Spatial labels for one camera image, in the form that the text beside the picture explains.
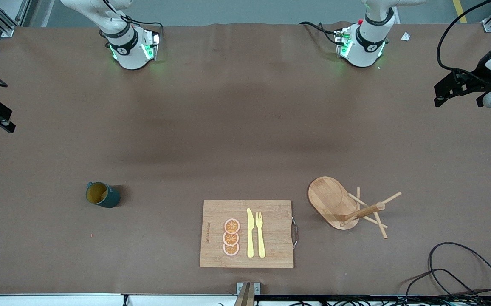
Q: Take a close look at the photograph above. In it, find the yellow plastic fork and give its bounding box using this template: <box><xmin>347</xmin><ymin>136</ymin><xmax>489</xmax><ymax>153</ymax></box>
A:
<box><xmin>255</xmin><ymin>212</ymin><xmax>266</xmax><ymax>258</ymax></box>

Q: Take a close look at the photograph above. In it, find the teal mug with yellow inside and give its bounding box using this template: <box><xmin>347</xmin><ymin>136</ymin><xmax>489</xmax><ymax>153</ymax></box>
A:
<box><xmin>85</xmin><ymin>181</ymin><xmax>121</xmax><ymax>209</ymax></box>

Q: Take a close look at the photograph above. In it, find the black looped cable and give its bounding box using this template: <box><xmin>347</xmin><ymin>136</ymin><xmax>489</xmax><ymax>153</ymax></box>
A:
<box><xmin>427</xmin><ymin>242</ymin><xmax>491</xmax><ymax>300</ymax></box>
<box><xmin>400</xmin><ymin>269</ymin><xmax>484</xmax><ymax>306</ymax></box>

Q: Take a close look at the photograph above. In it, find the wooden mug rack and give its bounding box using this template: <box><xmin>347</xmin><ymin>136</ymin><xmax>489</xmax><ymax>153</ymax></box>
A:
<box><xmin>308</xmin><ymin>176</ymin><xmax>402</xmax><ymax>239</ymax></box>

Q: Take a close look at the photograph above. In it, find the bamboo cutting board with handle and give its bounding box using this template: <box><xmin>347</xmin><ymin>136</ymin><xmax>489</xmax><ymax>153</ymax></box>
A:
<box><xmin>199</xmin><ymin>200</ymin><xmax>299</xmax><ymax>269</ymax></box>

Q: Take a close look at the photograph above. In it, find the yellow plastic knife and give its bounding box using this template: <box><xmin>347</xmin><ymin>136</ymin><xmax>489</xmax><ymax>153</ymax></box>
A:
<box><xmin>247</xmin><ymin>208</ymin><xmax>255</xmax><ymax>258</ymax></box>

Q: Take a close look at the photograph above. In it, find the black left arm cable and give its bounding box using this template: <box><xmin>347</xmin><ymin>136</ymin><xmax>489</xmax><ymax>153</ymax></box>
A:
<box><xmin>437</xmin><ymin>0</ymin><xmax>491</xmax><ymax>79</ymax></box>

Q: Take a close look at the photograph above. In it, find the metal bracket with wooden post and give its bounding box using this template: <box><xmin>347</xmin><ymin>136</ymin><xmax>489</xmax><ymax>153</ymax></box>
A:
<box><xmin>234</xmin><ymin>282</ymin><xmax>261</xmax><ymax>306</ymax></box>

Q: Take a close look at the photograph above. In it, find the black base cable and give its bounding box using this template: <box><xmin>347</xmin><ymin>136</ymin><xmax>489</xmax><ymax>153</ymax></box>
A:
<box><xmin>123</xmin><ymin>16</ymin><xmax>164</xmax><ymax>32</ymax></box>
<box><xmin>300</xmin><ymin>21</ymin><xmax>340</xmax><ymax>45</ymax></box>

